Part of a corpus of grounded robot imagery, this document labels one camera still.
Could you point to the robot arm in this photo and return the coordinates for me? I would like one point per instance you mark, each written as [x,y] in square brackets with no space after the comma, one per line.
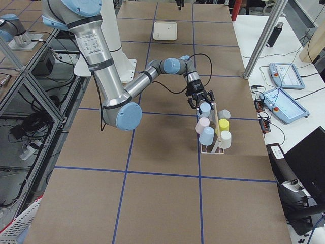
[93,23]

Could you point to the pink plastic cup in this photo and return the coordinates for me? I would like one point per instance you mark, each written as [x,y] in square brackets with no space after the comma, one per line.
[201,124]

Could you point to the yellow plastic cup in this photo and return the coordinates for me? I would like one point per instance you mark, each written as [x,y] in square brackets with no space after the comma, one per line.
[224,125]

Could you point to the blue plastic cup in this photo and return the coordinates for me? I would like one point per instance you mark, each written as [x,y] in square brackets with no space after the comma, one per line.
[206,136]
[205,109]

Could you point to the black box with white label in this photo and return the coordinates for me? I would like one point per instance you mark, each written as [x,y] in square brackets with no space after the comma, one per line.
[284,165]

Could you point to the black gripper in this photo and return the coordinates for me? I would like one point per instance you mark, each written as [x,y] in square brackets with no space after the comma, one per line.
[195,87]

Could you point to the black water bottle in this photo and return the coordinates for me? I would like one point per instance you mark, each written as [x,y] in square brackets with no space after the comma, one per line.
[275,34]

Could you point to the white wire cup rack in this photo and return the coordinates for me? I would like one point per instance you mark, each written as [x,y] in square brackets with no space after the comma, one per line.
[214,147]

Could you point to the pale cream plastic cup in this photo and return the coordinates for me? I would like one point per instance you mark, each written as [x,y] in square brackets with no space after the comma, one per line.
[226,139]

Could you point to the cream tray with bunny print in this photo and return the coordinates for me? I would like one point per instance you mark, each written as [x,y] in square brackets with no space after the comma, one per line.
[165,31]

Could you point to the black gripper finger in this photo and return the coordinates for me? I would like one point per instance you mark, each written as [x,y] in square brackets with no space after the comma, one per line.
[179,3]

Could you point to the robot teach pendant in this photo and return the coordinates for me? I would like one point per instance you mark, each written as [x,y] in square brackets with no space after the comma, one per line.
[286,75]
[283,106]

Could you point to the aluminium profile post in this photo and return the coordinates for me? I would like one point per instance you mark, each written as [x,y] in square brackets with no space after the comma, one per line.
[268,28]

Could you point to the black usb hub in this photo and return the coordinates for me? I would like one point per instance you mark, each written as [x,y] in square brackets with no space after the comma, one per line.
[263,117]

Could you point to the grey plastic cup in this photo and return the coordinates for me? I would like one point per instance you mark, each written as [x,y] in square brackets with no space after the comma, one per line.
[224,114]

